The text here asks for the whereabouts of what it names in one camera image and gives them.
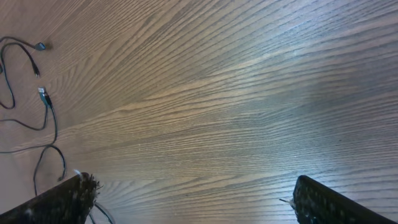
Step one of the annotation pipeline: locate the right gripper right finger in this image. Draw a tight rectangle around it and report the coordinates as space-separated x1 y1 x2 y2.
292 175 397 224

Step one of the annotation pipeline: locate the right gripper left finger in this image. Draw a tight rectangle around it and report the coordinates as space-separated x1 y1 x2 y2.
1 172 100 224

